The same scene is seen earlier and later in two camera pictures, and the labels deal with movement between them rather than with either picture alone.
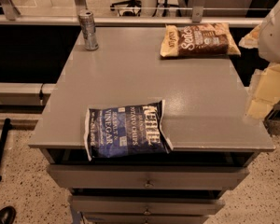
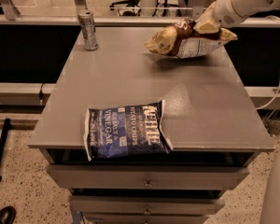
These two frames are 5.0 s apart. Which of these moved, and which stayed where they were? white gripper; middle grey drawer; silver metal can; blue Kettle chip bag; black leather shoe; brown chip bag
Moved: white gripper; brown chip bag
Stayed: black leather shoe; blue Kettle chip bag; silver metal can; middle grey drawer
